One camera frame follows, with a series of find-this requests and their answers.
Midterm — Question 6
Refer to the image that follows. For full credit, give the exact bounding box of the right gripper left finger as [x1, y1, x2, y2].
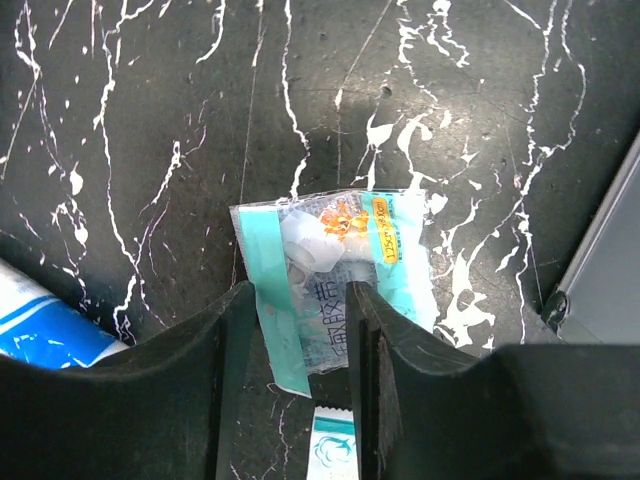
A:
[1, 281, 256, 479]

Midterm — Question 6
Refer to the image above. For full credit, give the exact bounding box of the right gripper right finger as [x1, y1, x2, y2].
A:
[346, 282, 639, 479]

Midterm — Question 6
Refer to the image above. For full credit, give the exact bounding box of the teal tape packet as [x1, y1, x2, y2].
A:
[230, 189, 439, 397]

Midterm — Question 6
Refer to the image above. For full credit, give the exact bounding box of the teal white swab packet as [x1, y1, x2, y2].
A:
[306, 406, 359, 480]

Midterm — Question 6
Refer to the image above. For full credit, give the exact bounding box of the blue white bandage roll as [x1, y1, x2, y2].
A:
[1, 262, 127, 370]

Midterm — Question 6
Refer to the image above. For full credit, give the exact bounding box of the grey metal case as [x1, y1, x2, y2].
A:
[541, 139, 640, 344]

